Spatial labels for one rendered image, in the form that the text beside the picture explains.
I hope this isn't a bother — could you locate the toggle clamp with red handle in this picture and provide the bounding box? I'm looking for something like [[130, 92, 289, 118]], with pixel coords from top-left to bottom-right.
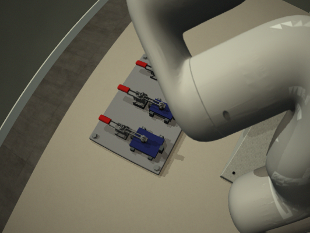
[[117, 84, 166, 111]]

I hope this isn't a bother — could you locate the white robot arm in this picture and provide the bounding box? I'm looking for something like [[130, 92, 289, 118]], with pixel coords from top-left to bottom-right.
[[126, 0, 310, 233]]

